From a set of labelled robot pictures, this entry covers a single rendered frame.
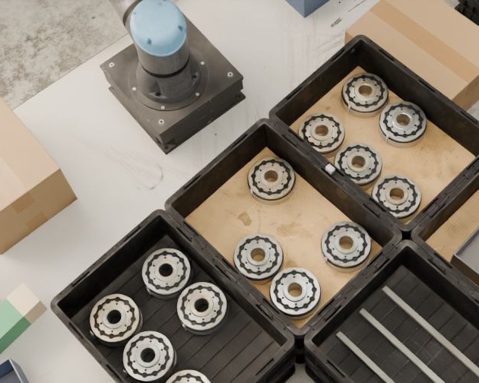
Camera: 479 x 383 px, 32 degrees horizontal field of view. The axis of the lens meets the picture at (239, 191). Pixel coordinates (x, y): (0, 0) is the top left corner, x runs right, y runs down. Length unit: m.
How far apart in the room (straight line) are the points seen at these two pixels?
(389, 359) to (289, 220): 0.36
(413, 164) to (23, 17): 1.87
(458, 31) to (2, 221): 1.12
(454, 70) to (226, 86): 0.53
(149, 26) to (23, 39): 1.45
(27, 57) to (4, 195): 1.35
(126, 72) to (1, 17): 1.34
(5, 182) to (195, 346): 0.56
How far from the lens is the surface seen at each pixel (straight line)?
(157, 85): 1.96
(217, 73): 2.03
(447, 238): 1.80
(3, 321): 1.90
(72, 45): 3.17
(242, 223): 1.80
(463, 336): 1.74
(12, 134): 1.98
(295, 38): 2.20
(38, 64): 3.16
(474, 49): 2.01
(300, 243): 1.78
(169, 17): 1.85
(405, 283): 1.76
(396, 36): 2.01
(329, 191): 1.78
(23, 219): 1.97
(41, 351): 1.92
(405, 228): 1.69
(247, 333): 1.72
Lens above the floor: 2.47
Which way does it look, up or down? 64 degrees down
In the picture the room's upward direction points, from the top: 9 degrees counter-clockwise
